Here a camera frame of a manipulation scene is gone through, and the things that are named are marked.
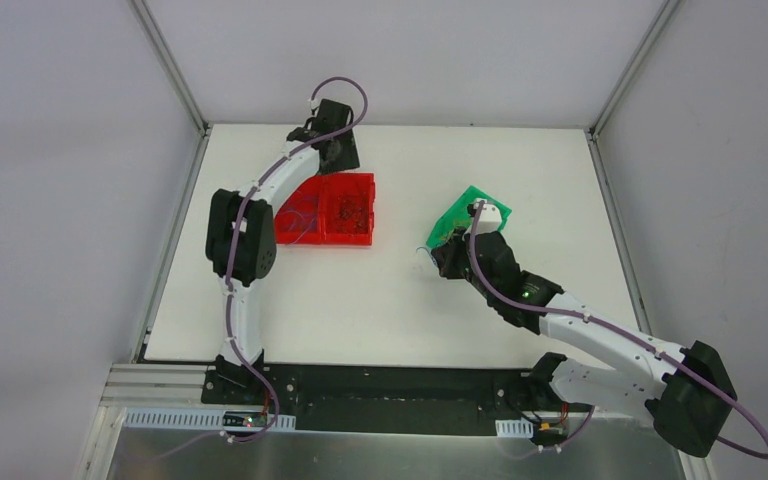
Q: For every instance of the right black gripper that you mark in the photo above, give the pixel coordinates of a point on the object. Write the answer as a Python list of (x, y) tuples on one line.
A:
[(450, 253)]

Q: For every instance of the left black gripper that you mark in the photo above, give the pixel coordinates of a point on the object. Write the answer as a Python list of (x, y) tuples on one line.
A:
[(342, 152)]

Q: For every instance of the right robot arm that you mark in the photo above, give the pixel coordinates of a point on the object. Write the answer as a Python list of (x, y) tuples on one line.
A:
[(679, 390)]

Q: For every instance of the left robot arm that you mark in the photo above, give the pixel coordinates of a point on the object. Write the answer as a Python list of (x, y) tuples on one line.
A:
[(241, 241)]

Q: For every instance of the green bin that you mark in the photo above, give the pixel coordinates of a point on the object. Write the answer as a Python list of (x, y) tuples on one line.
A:
[(457, 216)]

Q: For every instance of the red double bin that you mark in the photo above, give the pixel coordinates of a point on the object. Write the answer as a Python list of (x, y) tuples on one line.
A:
[(333, 210)]

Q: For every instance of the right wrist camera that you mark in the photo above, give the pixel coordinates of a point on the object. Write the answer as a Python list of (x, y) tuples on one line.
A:
[(486, 217)]

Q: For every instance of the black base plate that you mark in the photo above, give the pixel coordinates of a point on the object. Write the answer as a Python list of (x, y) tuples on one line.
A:
[(386, 400)]

